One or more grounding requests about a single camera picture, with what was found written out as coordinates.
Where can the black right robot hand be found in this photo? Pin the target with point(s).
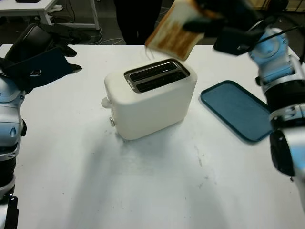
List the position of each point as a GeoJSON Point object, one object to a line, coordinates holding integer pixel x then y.
{"type": "Point", "coordinates": [233, 14]}

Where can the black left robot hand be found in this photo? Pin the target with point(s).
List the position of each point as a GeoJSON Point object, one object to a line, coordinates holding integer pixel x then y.
{"type": "Point", "coordinates": [28, 41]}

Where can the browned toast slice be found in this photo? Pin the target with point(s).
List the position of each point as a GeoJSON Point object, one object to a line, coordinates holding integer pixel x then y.
{"type": "Point", "coordinates": [174, 33]}

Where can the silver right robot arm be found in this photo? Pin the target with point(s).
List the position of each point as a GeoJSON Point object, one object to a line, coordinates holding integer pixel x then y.
{"type": "Point", "coordinates": [274, 59]}

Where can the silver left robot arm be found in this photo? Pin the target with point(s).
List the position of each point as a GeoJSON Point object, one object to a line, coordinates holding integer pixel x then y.
{"type": "Point", "coordinates": [9, 119]}

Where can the person in black trousers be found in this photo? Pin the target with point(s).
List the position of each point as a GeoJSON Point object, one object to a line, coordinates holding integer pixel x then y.
{"type": "Point", "coordinates": [133, 23]}

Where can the cream white toaster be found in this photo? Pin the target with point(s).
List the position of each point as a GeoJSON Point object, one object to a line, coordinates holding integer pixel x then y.
{"type": "Point", "coordinates": [152, 112]}

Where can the white desk with legs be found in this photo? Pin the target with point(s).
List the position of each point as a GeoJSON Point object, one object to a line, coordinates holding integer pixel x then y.
{"type": "Point", "coordinates": [21, 7]}

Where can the wooden crate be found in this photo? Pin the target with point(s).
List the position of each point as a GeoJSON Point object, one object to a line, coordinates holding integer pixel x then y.
{"type": "Point", "coordinates": [269, 3]}

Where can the white item under desk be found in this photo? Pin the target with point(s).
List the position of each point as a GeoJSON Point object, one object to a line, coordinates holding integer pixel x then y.
{"type": "Point", "coordinates": [55, 8]}

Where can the dark blue plastic tray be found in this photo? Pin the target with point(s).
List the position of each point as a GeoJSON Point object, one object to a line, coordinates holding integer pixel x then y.
{"type": "Point", "coordinates": [236, 112]}

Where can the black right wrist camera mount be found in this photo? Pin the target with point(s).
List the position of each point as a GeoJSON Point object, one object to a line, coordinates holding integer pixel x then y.
{"type": "Point", "coordinates": [228, 44]}

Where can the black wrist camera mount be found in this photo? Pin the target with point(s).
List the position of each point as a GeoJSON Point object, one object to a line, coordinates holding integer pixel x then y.
{"type": "Point", "coordinates": [40, 71]}
{"type": "Point", "coordinates": [228, 44]}

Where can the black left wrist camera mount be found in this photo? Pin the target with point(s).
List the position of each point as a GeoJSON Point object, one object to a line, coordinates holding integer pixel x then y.
{"type": "Point", "coordinates": [40, 71]}

